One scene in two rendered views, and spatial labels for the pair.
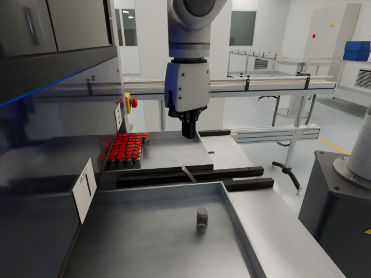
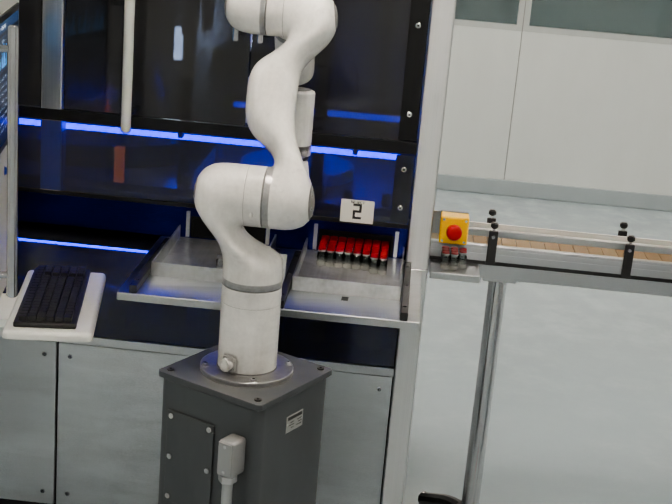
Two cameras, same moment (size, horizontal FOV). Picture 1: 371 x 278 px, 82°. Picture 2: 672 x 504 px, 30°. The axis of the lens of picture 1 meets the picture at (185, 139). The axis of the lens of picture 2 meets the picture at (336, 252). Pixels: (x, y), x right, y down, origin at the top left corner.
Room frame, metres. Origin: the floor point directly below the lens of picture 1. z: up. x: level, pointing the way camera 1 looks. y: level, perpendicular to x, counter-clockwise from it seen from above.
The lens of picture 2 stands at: (1.14, -2.85, 1.84)
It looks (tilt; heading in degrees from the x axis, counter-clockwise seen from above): 17 degrees down; 101
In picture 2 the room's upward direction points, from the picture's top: 5 degrees clockwise
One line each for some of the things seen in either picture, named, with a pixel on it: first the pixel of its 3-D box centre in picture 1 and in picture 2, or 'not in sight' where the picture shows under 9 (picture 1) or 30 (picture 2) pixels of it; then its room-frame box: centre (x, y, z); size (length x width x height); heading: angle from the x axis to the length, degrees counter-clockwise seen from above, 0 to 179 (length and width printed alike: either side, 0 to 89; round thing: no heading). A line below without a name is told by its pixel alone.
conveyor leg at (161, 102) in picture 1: (163, 144); not in sight; (1.57, 0.18, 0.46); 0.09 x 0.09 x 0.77; 8
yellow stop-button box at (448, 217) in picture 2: (121, 103); (453, 227); (0.84, 0.26, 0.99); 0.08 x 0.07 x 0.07; 98
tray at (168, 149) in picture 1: (152, 151); (350, 267); (0.61, 0.11, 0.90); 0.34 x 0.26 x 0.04; 98
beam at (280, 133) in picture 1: (228, 137); not in sight; (1.64, -0.37, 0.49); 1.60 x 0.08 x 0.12; 98
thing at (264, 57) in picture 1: (248, 53); not in sight; (6.14, -1.66, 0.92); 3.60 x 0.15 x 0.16; 8
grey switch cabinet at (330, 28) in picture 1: (324, 48); not in sight; (6.66, -3.98, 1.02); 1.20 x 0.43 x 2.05; 8
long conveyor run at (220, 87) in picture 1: (214, 85); not in sight; (1.62, -0.22, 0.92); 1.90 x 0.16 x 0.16; 98
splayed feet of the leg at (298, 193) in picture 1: (285, 173); not in sight; (1.72, -0.96, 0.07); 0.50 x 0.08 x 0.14; 8
